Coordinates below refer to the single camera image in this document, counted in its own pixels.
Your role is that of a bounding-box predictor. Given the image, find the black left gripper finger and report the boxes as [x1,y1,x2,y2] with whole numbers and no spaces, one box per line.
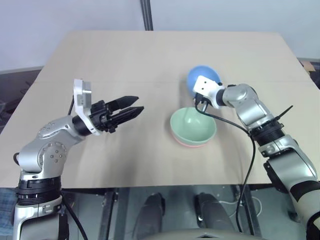
[110,105,145,126]
[104,95,139,111]

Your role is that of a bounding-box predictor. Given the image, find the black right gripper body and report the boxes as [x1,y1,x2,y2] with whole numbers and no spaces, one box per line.
[193,92,204,108]

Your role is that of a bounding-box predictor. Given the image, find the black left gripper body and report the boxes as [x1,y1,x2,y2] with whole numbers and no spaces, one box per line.
[88,99,119,134]

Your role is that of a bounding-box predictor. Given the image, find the blue bowl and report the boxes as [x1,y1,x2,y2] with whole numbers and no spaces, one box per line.
[185,65,224,100]

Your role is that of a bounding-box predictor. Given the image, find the green bowl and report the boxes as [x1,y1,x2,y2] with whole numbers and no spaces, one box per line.
[169,107,217,144]

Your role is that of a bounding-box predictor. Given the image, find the pink bowl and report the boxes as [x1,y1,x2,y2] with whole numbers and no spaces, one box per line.
[172,133,213,149]

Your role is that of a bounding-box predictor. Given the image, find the black zip tie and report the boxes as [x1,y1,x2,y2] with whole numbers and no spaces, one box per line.
[274,105,294,121]

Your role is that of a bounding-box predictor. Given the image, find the dark rounded shape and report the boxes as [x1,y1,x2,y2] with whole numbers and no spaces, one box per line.
[194,192,236,237]
[131,192,166,240]

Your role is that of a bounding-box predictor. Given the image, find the brown cardboard box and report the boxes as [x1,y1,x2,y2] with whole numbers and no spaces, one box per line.
[298,57,320,91]

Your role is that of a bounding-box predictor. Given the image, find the blue plaid cloth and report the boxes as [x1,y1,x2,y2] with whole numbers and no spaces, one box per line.
[0,188,18,234]

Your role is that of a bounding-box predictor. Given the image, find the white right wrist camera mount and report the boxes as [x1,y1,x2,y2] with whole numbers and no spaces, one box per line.
[192,74,226,110]

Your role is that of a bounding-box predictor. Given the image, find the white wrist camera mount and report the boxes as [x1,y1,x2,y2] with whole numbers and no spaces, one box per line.
[72,78,103,137]
[192,74,226,110]

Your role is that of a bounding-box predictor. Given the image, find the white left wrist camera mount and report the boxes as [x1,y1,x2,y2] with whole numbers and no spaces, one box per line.
[72,78,103,137]

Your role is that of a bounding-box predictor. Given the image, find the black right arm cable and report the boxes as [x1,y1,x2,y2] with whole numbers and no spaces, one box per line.
[195,104,256,234]

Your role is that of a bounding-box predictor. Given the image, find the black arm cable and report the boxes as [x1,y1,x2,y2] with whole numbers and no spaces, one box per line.
[60,96,89,240]
[195,104,256,234]

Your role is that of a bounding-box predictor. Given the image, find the grey aluminium post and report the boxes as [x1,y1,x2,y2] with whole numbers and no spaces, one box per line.
[139,0,154,31]

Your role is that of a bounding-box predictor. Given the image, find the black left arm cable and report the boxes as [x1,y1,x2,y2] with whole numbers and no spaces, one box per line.
[60,96,89,240]

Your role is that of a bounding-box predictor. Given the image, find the white floor cable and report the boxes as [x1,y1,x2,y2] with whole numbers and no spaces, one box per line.
[219,196,263,221]

